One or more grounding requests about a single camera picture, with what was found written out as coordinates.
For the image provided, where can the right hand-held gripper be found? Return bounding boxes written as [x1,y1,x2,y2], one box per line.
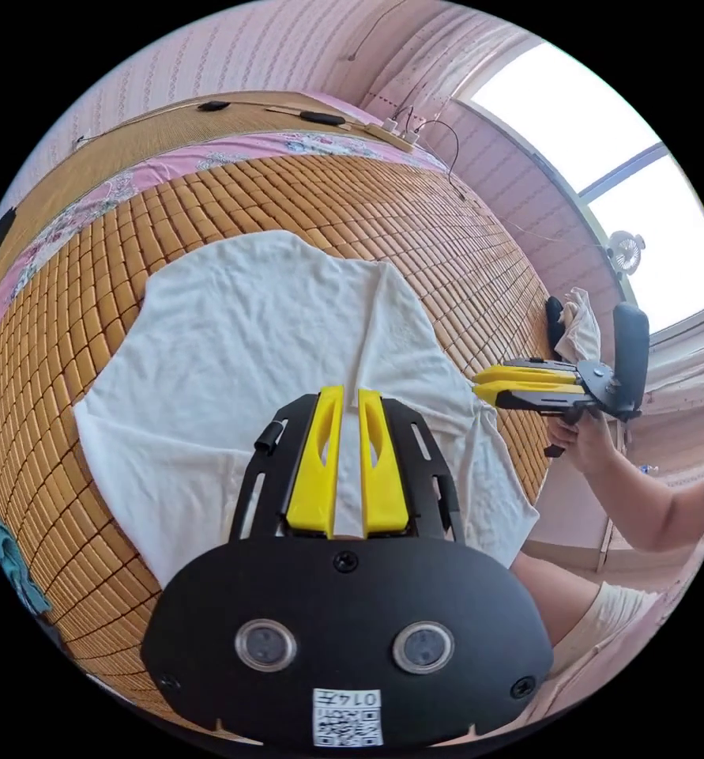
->
[473,357,644,459]

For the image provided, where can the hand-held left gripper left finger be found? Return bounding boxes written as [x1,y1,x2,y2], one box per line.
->
[285,384,346,539]

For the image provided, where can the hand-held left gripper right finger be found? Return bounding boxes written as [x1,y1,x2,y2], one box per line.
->
[358,387,413,536]

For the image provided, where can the white t-shirt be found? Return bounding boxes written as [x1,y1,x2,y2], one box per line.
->
[73,229,542,588]

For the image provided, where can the person's right forearm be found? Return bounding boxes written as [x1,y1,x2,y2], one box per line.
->
[591,436,704,557]

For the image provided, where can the person's right hand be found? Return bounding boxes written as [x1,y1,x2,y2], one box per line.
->
[548,407,618,475]

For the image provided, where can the pile of clothes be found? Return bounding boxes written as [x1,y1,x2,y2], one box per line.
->
[543,285,602,364]

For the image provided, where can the small white fan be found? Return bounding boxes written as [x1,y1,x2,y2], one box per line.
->
[608,229,647,278]

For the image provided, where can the window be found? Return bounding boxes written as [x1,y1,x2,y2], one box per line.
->
[453,40,704,352]

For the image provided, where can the person's body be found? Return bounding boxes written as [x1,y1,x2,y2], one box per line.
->
[512,448,704,722]

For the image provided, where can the white power strip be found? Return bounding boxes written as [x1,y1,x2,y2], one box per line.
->
[365,118,419,155]

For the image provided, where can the bed with woven mat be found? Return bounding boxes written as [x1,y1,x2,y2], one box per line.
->
[0,89,559,746]

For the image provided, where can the teal garment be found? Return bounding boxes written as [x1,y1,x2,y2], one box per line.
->
[0,490,54,619]

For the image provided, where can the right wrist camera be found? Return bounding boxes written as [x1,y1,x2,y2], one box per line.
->
[614,301,651,417]

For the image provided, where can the black cable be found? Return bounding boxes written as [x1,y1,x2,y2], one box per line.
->
[393,105,468,200]

